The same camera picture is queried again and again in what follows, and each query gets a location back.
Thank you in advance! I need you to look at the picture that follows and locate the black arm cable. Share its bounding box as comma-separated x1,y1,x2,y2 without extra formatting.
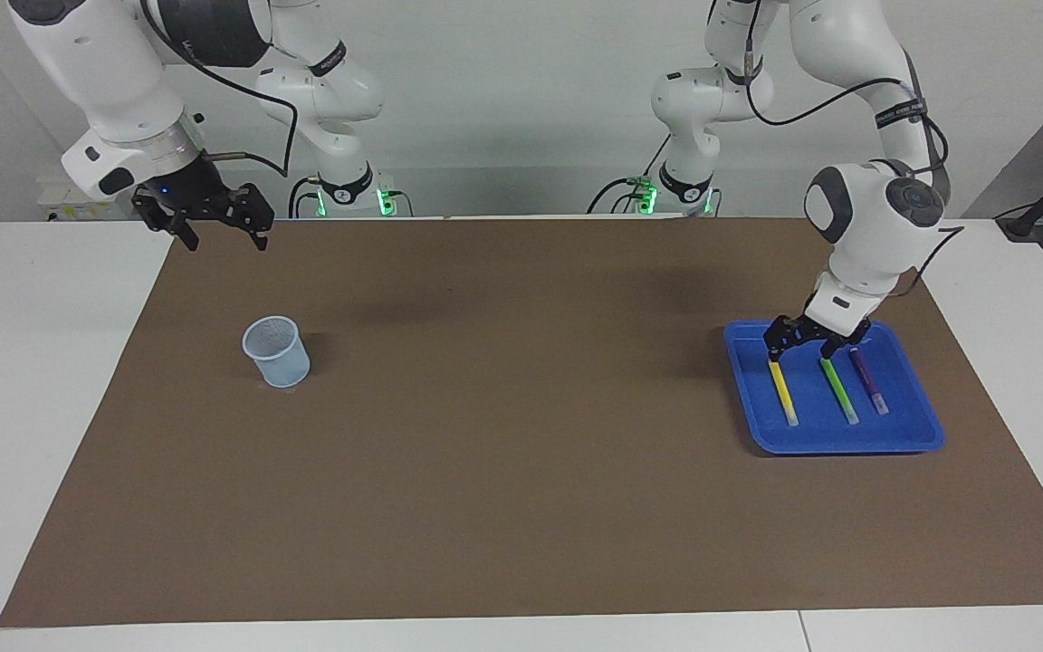
743,0,966,300
137,0,299,177

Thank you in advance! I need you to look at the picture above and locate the brown table mat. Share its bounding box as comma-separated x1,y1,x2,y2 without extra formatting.
0,217,1043,628

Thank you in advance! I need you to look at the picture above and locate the black base cable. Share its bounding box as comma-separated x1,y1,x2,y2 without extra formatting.
587,136,672,216
289,177,323,218

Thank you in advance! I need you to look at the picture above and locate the white socket box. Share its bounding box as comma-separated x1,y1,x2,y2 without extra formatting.
37,177,138,223

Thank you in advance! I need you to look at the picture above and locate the light blue mesh cup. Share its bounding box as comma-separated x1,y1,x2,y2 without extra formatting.
242,315,311,389

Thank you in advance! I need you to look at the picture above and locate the yellow pen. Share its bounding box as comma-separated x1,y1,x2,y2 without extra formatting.
768,360,799,427

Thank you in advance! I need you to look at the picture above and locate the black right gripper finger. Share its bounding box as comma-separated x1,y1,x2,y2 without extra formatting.
131,186,201,252
218,184,275,252

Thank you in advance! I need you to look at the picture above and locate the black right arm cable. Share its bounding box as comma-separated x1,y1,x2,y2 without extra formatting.
137,0,299,177

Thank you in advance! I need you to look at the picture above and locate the purple pen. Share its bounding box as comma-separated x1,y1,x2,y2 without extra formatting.
849,347,890,417

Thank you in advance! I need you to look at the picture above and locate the blue plastic tray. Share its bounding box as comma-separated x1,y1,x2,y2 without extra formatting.
722,319,946,455

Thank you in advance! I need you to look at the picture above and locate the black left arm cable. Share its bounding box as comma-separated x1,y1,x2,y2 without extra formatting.
743,0,966,300

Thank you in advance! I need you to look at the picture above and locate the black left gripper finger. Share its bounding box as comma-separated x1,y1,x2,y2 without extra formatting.
817,333,868,363
763,315,814,365

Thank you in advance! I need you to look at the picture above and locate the green pen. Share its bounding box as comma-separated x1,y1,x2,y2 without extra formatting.
818,357,860,427

